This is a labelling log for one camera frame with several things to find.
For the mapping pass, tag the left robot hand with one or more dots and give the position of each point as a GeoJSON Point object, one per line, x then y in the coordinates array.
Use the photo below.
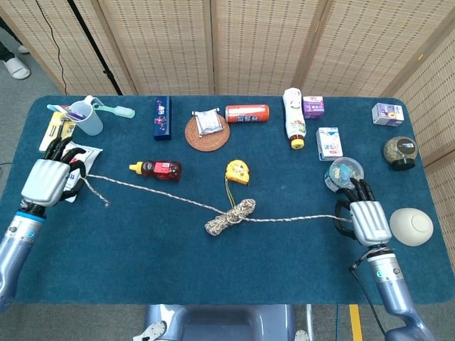
{"type": "Point", "coordinates": [46, 181]}

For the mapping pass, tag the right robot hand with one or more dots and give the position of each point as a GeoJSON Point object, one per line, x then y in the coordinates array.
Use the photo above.
{"type": "Point", "coordinates": [369, 222]}

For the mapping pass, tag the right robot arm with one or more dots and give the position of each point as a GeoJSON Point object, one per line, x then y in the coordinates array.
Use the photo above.
{"type": "Point", "coordinates": [394, 291]}

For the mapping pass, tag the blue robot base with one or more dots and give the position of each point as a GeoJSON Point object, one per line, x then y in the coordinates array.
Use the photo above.
{"type": "Point", "coordinates": [220, 323]}

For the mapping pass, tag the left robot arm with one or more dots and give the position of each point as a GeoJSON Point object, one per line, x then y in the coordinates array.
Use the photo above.
{"type": "Point", "coordinates": [16, 248]}

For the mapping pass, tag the cream upturned bowl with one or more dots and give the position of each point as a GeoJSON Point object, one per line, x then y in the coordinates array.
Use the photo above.
{"type": "Point", "coordinates": [410, 227]}

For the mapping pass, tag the yellow packaged utility knife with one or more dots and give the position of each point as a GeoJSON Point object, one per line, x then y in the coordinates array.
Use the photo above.
{"type": "Point", "coordinates": [48, 133]}

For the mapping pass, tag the white sugar bag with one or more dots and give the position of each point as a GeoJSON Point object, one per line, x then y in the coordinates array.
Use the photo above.
{"type": "Point", "coordinates": [93, 154]}

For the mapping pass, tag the clear plastic jar of clips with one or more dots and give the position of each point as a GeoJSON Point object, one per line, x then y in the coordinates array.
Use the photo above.
{"type": "Point", "coordinates": [341, 170]}

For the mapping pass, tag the purple toothpaste tube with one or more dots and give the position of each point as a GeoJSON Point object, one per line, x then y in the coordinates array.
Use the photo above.
{"type": "Point", "coordinates": [76, 114]}

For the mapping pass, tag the light blue toothbrush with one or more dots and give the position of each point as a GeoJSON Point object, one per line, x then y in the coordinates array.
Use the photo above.
{"type": "Point", "coordinates": [55, 107]}

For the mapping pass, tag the glass jar black lid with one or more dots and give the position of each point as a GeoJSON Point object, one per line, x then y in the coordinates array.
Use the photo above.
{"type": "Point", "coordinates": [400, 151]}

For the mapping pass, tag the white and blue box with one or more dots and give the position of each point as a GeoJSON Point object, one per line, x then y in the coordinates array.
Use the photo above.
{"type": "Point", "coordinates": [329, 144]}

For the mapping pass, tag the yellow floor tape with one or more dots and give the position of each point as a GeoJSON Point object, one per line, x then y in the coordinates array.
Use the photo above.
{"type": "Point", "coordinates": [355, 323]}

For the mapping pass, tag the mint green brush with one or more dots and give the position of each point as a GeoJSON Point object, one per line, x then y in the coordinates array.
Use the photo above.
{"type": "Point", "coordinates": [121, 111]}

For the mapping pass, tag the purple and white carton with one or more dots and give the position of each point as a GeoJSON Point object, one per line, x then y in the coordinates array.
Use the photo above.
{"type": "Point", "coordinates": [387, 114]}

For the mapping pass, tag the honey bear bottle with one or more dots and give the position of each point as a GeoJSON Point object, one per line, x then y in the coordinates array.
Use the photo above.
{"type": "Point", "coordinates": [161, 170]}

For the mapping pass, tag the white slipper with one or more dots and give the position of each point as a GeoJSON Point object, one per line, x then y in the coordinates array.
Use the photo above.
{"type": "Point", "coordinates": [17, 68]}

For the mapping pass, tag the blue table carpet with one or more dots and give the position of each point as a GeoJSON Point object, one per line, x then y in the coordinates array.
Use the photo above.
{"type": "Point", "coordinates": [142, 248]}

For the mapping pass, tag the small purple carton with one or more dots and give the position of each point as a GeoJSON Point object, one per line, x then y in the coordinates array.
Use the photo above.
{"type": "Point", "coordinates": [313, 107]}

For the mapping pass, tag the white bottle yellow cap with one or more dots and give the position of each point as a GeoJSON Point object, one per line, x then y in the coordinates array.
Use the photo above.
{"type": "Point", "coordinates": [294, 117]}

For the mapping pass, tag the dark blue rectangular box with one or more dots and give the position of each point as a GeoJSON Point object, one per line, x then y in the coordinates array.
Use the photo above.
{"type": "Point", "coordinates": [162, 119]}

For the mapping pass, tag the yellow tape measure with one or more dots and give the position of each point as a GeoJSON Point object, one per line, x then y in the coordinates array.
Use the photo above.
{"type": "Point", "coordinates": [237, 171]}

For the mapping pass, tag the black stand pole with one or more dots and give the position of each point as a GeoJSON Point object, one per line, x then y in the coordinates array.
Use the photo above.
{"type": "Point", "coordinates": [94, 46]}

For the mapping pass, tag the person's dark trouser leg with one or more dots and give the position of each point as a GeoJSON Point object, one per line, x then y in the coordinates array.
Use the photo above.
{"type": "Point", "coordinates": [5, 42]}

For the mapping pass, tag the orange drink can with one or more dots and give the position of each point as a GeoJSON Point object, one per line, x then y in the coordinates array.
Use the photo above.
{"type": "Point", "coordinates": [247, 113]}

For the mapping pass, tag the round woven coaster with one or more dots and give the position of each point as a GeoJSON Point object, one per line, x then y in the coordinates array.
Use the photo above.
{"type": "Point", "coordinates": [208, 142]}

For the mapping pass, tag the silver foil packet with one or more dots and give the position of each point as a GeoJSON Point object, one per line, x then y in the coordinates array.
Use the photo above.
{"type": "Point", "coordinates": [208, 121]}

